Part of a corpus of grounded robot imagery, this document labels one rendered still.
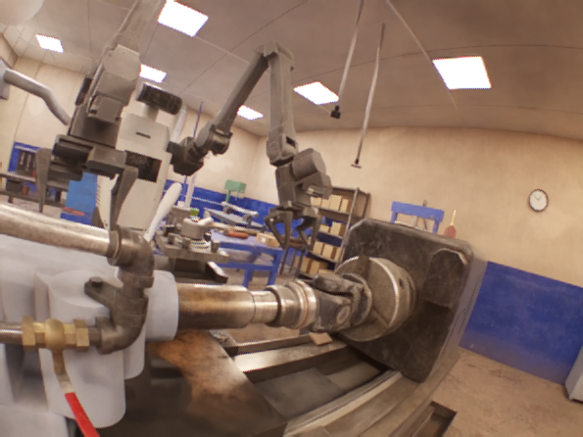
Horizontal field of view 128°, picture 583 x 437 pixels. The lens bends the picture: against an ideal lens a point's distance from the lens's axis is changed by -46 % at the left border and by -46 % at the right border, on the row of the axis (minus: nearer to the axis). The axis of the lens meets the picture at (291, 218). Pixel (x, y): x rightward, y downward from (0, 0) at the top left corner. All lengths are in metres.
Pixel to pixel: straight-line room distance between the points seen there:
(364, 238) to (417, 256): 0.23
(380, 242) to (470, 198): 3.45
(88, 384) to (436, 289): 0.81
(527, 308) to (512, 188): 1.72
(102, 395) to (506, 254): 4.17
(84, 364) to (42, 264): 0.12
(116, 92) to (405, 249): 0.88
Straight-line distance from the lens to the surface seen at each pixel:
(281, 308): 0.50
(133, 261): 0.23
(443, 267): 0.82
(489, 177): 4.38
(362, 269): 0.74
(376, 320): 0.72
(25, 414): 0.41
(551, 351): 4.37
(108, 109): 0.31
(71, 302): 0.26
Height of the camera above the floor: 1.28
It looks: 2 degrees down
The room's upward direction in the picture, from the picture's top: 15 degrees clockwise
